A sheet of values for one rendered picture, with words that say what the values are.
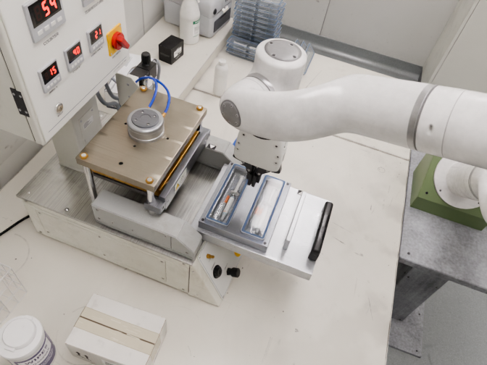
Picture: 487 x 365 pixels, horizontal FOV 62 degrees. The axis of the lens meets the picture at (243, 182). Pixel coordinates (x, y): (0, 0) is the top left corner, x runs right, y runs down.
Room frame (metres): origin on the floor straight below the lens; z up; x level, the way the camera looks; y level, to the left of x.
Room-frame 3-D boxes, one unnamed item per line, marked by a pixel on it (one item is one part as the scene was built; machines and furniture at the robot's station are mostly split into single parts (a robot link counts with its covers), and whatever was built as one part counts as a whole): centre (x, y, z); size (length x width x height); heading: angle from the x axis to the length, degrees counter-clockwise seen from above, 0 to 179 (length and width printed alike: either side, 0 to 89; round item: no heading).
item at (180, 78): (1.37, 0.40, 0.77); 0.84 x 0.30 x 0.04; 169
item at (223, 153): (0.76, 0.13, 0.96); 0.26 x 0.05 x 0.07; 79
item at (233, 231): (0.59, -0.02, 0.98); 0.20 x 0.17 x 0.03; 169
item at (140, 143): (0.67, 0.26, 1.08); 0.31 x 0.24 x 0.13; 169
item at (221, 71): (1.27, 0.16, 0.82); 0.05 x 0.05 x 0.14
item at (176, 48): (1.38, 0.38, 0.83); 0.09 x 0.06 x 0.07; 161
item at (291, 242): (0.58, -0.06, 0.97); 0.30 x 0.22 x 0.08; 79
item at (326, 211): (0.55, -0.20, 0.99); 0.15 x 0.02 x 0.04; 169
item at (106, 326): (0.29, 0.21, 0.80); 0.19 x 0.13 x 0.09; 79
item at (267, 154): (0.59, -0.02, 1.20); 0.10 x 0.08 x 0.11; 78
